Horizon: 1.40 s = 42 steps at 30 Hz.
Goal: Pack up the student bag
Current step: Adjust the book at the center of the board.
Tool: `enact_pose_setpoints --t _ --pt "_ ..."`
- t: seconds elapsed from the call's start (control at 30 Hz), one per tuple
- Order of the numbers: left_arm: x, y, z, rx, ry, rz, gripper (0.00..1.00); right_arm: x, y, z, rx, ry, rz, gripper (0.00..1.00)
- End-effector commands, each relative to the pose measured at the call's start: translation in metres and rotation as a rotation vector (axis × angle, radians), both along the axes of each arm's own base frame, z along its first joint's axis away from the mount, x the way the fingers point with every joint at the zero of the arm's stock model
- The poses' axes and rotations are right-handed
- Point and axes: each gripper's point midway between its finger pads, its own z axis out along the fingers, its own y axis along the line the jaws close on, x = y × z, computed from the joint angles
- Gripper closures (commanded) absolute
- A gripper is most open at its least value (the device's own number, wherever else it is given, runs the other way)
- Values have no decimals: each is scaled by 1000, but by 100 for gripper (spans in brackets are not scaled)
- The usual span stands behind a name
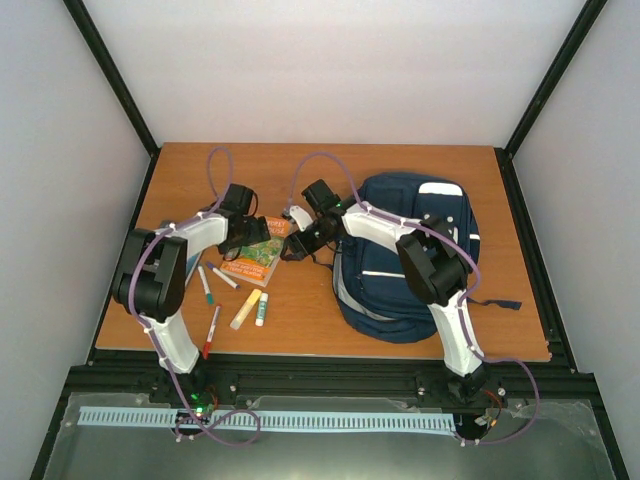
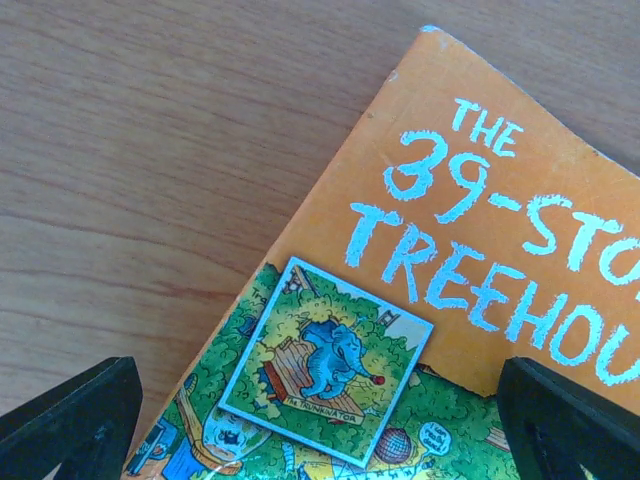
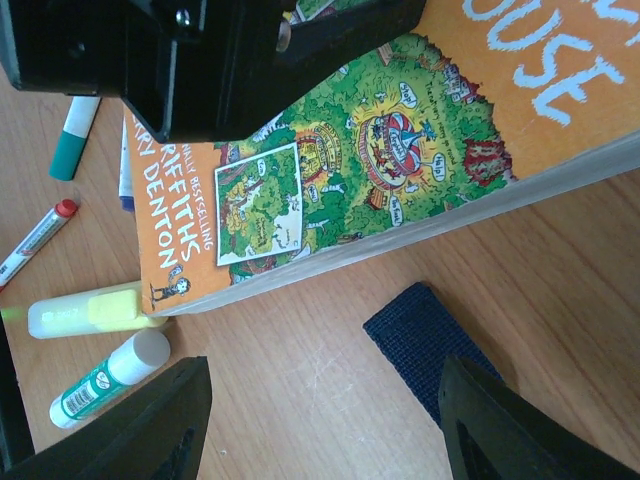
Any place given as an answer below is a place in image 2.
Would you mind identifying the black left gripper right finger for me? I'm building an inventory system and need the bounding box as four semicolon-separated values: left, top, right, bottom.
497;357;639;479

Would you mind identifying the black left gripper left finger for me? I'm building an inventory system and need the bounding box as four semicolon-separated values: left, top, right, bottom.
1;356;143;479

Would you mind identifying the orange Treehouse book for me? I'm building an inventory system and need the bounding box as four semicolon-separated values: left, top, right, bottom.
123;25;639;479

